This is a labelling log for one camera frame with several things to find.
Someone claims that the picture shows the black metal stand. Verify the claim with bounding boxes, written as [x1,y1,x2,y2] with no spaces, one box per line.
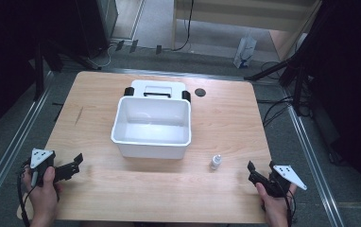
[32,40,46,102]

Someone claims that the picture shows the white plastic storage box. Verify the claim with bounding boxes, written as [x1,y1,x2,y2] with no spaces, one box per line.
[110,96,193,161]

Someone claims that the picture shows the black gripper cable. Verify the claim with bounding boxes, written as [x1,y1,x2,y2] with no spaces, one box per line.
[16,160,32,227]
[282,185,297,227]

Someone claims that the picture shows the metal floor rail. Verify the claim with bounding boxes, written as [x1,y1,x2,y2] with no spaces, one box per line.
[283,87,345,227]
[98,67,284,83]
[0,70,56,218]

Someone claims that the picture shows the person's left hand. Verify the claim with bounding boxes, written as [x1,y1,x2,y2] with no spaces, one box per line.
[22,166,64,221]

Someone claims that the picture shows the light wooden furniture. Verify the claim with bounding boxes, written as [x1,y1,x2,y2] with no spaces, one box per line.
[171,0,324,61]

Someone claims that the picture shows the person's right hand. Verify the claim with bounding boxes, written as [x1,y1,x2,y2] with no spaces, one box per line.
[255,183,298,222]

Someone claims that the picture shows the dark cabinet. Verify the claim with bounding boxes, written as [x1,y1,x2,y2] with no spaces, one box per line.
[74,0,120,60]

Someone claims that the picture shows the black tripod stand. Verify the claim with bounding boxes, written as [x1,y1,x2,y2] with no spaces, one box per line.
[244,56,310,117]

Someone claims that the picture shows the black hanging cable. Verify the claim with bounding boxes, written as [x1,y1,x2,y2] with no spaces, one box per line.
[171,0,196,52]

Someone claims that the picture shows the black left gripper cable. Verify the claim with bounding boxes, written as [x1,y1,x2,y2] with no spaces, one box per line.
[16,160,32,227]

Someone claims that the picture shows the white floor cable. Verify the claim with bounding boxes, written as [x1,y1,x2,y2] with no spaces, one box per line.
[87,44,112,69]

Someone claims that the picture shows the small white bottle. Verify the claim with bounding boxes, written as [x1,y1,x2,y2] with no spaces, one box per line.
[209,154,223,171]

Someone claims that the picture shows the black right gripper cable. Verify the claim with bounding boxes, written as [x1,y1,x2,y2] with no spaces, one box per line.
[282,185,297,227]

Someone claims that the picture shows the white bag with blue print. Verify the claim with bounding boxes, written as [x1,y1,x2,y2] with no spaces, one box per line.
[232,35,258,69]

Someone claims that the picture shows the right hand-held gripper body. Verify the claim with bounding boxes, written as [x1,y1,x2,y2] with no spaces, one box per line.
[261,164,308,200]

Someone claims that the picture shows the black floor cables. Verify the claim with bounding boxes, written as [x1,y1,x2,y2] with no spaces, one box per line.
[256,60,298,128]

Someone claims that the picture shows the white lid with black latches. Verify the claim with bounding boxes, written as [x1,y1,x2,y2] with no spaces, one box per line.
[124,79,192,104]

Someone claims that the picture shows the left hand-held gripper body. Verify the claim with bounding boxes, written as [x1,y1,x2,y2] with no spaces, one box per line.
[29,148,64,188]

